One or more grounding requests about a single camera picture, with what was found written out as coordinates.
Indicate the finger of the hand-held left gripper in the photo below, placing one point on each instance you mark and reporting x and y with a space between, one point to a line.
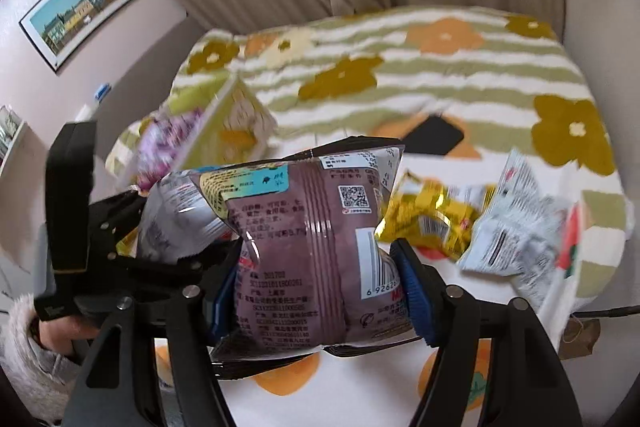
115 214
150 272

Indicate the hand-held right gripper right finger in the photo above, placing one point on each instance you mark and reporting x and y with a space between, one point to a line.
417 297

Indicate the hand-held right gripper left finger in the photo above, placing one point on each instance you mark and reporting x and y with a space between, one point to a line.
220 307

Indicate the yellow and silver chip bag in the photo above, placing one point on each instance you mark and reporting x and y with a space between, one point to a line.
170 217

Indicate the purple snack packet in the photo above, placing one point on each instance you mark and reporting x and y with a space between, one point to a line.
165 142

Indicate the mauve snack packet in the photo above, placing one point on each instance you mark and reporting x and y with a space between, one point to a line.
310 247

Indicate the green yellow snack bag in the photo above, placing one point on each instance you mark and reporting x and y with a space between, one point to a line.
235 127

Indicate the person's left forearm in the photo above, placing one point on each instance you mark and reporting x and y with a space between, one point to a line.
25 357

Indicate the person's left hand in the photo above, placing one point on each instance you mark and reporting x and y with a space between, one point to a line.
65 332

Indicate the white shelf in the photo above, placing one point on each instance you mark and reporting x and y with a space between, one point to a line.
12 142

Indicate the gold foil snack packet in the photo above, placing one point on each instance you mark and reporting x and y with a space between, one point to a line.
425 212

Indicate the white bottle blue cap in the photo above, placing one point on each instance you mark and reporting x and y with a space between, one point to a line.
102 93

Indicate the white and grey snack packet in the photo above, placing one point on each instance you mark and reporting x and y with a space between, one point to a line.
515 232

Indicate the black phone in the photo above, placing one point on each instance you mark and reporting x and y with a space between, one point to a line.
435 134

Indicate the brown paper tag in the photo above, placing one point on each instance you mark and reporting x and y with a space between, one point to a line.
582 337

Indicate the green striped floral blanket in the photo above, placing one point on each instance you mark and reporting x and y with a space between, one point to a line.
450 72

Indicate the framed wall picture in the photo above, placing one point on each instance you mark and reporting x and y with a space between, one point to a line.
75 12

